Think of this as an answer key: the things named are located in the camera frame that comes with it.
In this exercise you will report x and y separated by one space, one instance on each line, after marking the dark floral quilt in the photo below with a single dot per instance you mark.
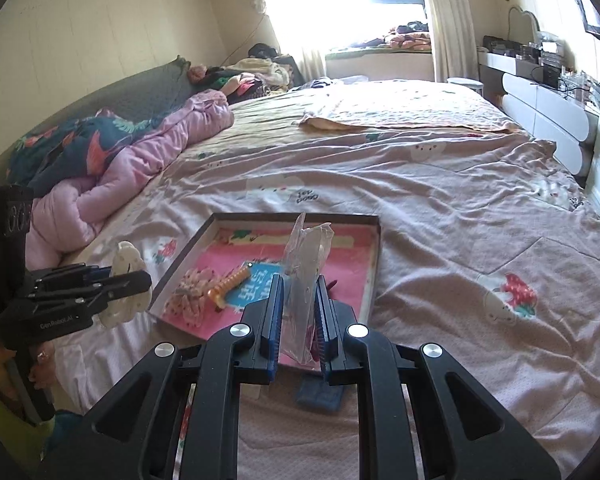
65 145

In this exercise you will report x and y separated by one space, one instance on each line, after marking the beige blanket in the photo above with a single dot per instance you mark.
410 107

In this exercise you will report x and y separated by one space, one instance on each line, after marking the teal trousers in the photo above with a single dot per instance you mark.
62 430

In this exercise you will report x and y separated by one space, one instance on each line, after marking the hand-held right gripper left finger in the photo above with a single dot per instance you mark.
275 320

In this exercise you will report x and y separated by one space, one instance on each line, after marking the lime green garment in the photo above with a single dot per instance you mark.
0 410

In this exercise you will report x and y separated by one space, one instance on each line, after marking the pink quilt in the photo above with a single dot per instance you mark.
130 170

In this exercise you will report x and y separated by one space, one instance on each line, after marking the heart-shaped mirror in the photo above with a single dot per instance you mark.
524 27

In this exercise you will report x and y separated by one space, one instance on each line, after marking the clothes heap on sill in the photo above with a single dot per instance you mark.
407 37

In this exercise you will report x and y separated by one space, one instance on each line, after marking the black case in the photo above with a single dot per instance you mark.
500 45

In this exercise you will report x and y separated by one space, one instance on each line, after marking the pile of clothes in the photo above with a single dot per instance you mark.
250 77

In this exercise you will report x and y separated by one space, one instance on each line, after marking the cream hair claw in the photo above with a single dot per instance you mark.
125 260

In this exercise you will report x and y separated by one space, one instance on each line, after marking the sheer white curtain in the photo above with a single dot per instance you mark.
310 60

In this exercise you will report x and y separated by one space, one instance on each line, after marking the white round stool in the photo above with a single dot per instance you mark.
465 84

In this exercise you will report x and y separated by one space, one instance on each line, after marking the small blue box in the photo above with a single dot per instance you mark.
320 397

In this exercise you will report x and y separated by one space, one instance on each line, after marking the grey padded headboard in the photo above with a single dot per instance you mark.
145 90

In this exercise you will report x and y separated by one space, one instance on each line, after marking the orange ribbed hair clip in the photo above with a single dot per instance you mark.
227 285

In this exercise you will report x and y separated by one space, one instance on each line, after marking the polka-dot mesh scrunchie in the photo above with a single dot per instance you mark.
190 300

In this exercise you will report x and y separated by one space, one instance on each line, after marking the bay window ledge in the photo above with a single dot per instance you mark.
375 65

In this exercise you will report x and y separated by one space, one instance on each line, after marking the dark shallow box pink inside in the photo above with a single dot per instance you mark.
350 270

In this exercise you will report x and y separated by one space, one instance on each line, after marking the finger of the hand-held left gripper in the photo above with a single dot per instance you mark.
125 285
80 274

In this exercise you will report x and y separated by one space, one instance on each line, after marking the person's left hand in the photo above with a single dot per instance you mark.
44 362

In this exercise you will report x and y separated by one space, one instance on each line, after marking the white vanity desk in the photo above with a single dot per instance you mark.
535 110

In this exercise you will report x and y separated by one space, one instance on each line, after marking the cluster of cosmetic containers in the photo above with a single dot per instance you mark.
565 77

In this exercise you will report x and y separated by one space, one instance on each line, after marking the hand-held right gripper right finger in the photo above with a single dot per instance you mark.
321 320

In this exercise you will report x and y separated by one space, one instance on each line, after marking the cream curtain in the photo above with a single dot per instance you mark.
447 20

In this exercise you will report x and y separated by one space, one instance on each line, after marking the black bag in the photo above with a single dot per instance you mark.
264 50

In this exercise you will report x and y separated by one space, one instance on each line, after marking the clear packet with earring card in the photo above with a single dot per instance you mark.
302 285

